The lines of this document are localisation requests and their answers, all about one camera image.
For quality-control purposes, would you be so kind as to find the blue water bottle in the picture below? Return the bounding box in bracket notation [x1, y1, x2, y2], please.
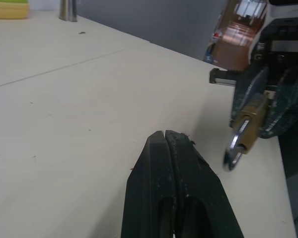
[203, 42, 219, 64]

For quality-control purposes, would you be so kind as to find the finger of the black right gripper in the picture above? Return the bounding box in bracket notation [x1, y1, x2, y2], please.
[259, 81, 298, 139]
[229, 67, 269, 129]

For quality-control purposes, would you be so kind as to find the brass padlock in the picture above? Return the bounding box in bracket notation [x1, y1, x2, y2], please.
[234, 90, 275, 155]

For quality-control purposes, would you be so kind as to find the yellow sponge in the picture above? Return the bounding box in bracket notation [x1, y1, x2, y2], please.
[0, 0, 29, 20]

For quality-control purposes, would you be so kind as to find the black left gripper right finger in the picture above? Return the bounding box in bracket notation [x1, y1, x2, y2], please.
[165, 130, 244, 238]

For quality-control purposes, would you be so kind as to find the metal cylinder post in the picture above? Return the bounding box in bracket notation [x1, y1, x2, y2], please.
[59, 0, 78, 22]

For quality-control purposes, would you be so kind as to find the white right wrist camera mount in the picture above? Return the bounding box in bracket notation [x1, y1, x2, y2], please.
[247, 0, 298, 63]

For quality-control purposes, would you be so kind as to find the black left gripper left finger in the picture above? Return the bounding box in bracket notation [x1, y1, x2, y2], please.
[121, 130, 177, 238]

